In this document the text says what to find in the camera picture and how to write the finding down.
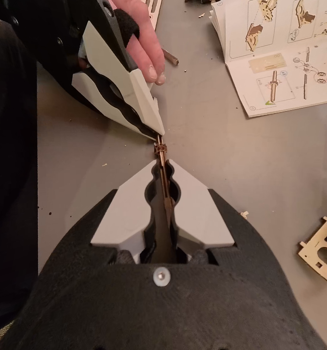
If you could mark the wooden parts sheet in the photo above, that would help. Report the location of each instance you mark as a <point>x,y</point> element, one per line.
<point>155,11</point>

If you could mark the person's dark clothing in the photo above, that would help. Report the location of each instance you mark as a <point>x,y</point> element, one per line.
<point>10,164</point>

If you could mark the person's left hand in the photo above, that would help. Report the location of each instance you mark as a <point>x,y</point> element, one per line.
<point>149,46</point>

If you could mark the short dark wooden stick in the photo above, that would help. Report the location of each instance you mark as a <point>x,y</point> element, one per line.
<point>171,57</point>

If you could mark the white instruction booklet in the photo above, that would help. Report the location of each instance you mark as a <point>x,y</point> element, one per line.
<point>283,71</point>

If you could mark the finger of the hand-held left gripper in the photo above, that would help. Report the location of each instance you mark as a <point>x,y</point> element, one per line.
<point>87,87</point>
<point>103,54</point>

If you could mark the small wooden gear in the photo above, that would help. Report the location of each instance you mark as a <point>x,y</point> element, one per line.
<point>160,149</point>

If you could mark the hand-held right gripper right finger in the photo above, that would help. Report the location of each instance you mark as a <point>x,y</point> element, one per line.
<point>201,218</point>

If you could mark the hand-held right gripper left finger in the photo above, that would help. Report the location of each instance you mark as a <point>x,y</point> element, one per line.
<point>122,218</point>

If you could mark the wooden panel with cutouts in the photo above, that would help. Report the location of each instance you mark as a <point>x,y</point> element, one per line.
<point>312,253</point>

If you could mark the long slotted wooden strip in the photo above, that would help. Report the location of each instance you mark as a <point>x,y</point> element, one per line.
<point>164,177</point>

